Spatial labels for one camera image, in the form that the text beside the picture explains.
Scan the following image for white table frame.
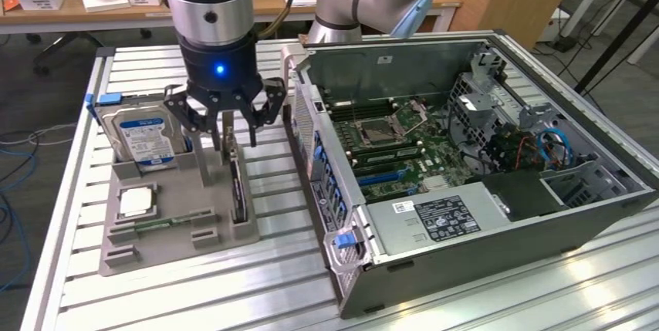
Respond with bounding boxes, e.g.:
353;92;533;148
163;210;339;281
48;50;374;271
558;0;659;66

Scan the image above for loose green RAM stick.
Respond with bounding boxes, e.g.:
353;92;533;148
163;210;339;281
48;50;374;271
134;217;195;234

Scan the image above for silver chipset heatsink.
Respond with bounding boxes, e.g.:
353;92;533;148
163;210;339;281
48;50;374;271
426;176;455;191

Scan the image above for open dark grey PC case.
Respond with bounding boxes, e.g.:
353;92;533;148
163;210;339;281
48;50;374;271
281;29;659;319

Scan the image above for hard disk with blue caddy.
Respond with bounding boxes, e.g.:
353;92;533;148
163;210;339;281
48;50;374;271
84;91;191;174

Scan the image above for CPU socket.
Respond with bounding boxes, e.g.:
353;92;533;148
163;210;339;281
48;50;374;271
359;117;401;146

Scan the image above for blue expansion slot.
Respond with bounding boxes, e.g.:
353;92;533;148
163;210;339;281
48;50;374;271
358;167;411;188

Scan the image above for black slanted pole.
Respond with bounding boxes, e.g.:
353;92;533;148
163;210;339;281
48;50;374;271
574;0;659;96

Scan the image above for metal socket cover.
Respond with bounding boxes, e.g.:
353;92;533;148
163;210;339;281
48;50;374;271
391;100;430;135

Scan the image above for white floor cable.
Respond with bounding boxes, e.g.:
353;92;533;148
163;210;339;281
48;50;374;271
0;122;79;147

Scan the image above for grey disk bay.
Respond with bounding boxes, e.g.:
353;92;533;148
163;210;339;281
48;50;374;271
539;155;627;208

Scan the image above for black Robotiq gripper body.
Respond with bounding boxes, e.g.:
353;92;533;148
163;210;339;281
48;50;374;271
178;32;265;112

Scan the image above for blue wire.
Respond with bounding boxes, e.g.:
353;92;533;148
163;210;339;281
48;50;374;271
535;126;575;172

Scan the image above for red wire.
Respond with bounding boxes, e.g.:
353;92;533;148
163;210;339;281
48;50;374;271
517;133;537;172

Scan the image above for blue floor cable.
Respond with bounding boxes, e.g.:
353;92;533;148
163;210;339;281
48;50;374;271
0;145;43;293

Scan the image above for grey metal drive cage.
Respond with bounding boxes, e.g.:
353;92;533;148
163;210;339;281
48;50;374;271
446;72;517;154

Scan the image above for grey power supply unit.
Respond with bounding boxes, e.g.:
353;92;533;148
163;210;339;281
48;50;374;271
359;182;517;266

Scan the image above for silver CPU chip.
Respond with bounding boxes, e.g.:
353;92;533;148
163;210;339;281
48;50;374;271
119;187;157;219

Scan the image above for grey plastic parts rack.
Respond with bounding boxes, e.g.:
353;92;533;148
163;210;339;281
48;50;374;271
98;113;262;278

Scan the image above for black power brick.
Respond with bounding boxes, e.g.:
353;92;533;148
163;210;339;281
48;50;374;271
551;35;582;53

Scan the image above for green motherboard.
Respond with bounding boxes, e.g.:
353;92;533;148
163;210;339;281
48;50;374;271
323;97;483;203

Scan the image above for black office chair base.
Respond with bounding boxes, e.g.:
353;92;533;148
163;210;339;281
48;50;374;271
26;28;154;76

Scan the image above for graphics card with metal bracket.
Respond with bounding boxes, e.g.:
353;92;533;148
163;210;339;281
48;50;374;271
222;111;250;228

